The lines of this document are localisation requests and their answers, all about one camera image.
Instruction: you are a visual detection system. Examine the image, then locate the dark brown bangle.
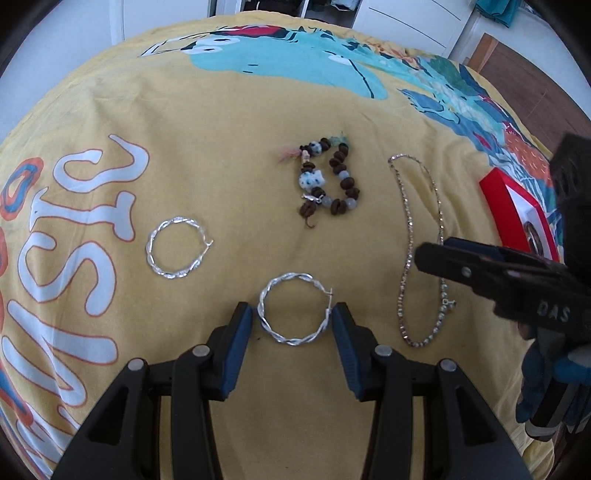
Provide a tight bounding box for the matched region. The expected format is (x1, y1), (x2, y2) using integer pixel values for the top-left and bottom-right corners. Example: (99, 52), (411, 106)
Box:
(524, 222), (548, 254)

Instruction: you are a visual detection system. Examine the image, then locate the white wardrobe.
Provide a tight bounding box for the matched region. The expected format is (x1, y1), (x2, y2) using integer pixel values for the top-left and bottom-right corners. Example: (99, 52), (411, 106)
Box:
(208, 0), (472, 58)

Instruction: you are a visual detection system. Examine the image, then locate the yellow dinosaur printed blanket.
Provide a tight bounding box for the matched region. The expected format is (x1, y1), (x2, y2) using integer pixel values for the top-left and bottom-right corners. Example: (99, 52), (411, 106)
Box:
(0, 14), (561, 480)

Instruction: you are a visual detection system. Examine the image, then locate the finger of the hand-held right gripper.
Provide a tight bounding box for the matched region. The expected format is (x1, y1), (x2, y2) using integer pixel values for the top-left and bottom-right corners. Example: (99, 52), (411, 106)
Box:
(414, 243), (513, 301)
(442, 237), (566, 268)

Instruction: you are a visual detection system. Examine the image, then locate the teal curtain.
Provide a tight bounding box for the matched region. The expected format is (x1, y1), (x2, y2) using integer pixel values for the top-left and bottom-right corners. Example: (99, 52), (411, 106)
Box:
(475, 0), (520, 26)

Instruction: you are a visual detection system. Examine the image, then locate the twisted silver hoop earring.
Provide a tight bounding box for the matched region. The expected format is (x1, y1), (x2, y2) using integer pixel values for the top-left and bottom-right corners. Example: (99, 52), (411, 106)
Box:
(257, 272), (335, 347)
(145, 215), (214, 280)

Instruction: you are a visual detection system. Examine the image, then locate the rhinestone chain necklace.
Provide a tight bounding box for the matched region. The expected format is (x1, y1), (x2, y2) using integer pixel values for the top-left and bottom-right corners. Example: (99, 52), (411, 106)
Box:
(388, 154), (458, 349)

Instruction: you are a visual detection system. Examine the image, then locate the brown beaded bracelet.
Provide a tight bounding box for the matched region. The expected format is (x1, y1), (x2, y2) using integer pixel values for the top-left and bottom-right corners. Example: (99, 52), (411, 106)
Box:
(277, 134), (362, 230)

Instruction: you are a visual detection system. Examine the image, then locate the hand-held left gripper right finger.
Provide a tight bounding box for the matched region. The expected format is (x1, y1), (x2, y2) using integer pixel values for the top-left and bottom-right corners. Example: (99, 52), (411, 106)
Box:
(331, 302), (532, 480)

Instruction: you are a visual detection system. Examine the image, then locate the red cardboard box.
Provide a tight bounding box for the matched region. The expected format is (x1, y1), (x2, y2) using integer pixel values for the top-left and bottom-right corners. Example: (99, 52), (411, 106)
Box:
(479, 167), (561, 259)

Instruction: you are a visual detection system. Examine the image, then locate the white door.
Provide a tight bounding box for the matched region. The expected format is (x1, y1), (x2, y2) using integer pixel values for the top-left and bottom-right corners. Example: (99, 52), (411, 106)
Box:
(121, 0), (211, 44)

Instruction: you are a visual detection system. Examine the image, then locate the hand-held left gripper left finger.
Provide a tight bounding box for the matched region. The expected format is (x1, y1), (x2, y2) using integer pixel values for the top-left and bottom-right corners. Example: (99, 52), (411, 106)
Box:
(53, 301), (254, 480)

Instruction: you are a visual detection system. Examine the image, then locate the wooden headboard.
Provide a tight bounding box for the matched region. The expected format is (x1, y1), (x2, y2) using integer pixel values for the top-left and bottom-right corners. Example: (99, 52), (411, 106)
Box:
(463, 32), (591, 158)

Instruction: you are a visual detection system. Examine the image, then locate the person's right hand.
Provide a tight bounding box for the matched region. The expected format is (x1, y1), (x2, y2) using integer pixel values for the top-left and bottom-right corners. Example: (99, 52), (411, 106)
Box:
(516, 339), (591, 425)

